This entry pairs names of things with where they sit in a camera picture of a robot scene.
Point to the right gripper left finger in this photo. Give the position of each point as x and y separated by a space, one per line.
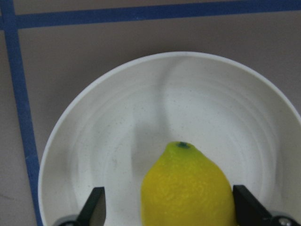
93 213

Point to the white round plate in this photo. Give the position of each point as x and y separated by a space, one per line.
116 128

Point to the yellow lemon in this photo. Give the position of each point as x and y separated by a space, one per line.
185 188

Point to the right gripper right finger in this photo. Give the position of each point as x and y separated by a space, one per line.
250 212

